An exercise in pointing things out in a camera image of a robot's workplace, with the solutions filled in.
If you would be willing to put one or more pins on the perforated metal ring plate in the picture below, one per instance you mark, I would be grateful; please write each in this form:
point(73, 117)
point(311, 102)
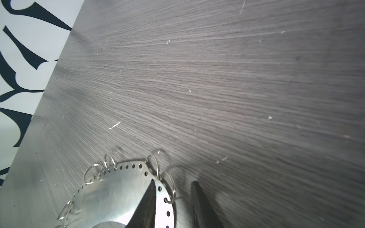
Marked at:
point(116, 195)

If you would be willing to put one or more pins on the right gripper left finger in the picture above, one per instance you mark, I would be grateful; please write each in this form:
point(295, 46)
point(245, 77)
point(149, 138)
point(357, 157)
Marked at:
point(145, 214)

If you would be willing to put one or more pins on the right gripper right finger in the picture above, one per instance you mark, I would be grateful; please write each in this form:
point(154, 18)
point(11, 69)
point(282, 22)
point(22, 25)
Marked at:
point(204, 215)

